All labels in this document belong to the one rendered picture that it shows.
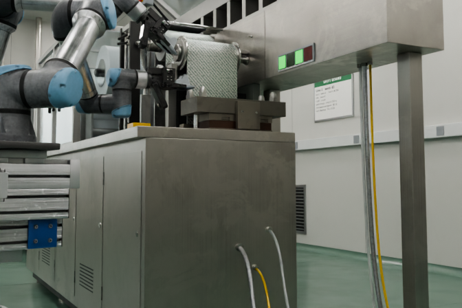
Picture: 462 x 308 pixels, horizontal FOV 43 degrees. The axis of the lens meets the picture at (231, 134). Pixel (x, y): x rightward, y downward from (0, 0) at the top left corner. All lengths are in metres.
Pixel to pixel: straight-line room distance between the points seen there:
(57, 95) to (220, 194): 0.75
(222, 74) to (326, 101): 3.58
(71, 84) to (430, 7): 1.18
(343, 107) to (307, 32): 3.56
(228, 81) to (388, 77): 3.01
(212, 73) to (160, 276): 0.89
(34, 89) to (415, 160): 1.23
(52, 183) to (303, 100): 4.78
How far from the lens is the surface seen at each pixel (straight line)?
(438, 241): 4.98
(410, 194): 2.06
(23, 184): 1.82
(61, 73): 1.78
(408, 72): 2.09
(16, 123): 1.83
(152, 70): 2.39
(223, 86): 2.53
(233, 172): 2.23
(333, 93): 5.96
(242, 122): 2.30
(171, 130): 2.13
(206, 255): 2.19
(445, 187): 4.90
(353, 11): 2.09
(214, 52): 2.54
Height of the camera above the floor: 0.70
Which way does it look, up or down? 5 degrees up
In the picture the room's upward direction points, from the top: straight up
